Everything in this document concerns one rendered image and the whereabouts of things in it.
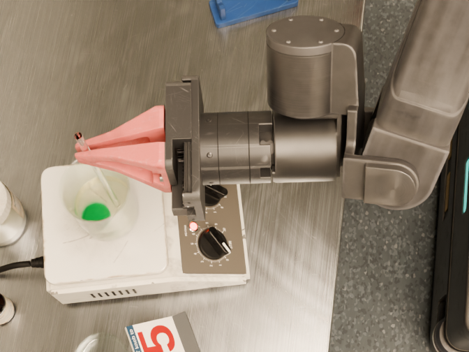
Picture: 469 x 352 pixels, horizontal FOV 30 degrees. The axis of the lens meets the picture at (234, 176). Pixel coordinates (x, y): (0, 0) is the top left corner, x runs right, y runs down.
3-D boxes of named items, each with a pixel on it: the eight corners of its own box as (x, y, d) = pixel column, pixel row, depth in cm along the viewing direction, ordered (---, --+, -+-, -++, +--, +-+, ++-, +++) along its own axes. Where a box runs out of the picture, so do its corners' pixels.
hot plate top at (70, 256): (160, 157, 88) (159, 154, 87) (169, 274, 84) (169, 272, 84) (41, 170, 88) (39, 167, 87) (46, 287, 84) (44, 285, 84)
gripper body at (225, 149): (174, 200, 64) (275, 196, 64) (174, 72, 68) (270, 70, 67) (182, 223, 71) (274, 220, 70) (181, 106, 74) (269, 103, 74)
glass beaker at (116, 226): (140, 245, 85) (128, 222, 77) (75, 244, 85) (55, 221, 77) (144, 177, 87) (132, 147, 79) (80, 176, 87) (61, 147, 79)
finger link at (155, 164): (65, 170, 65) (191, 165, 65) (69, 82, 67) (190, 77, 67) (83, 197, 72) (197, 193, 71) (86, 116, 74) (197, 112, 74)
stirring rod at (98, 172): (122, 205, 84) (81, 130, 65) (123, 211, 84) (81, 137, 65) (116, 206, 84) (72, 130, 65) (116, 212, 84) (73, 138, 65)
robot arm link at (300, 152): (350, 194, 68) (342, 156, 73) (352, 116, 64) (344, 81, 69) (260, 197, 68) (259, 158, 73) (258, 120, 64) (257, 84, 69)
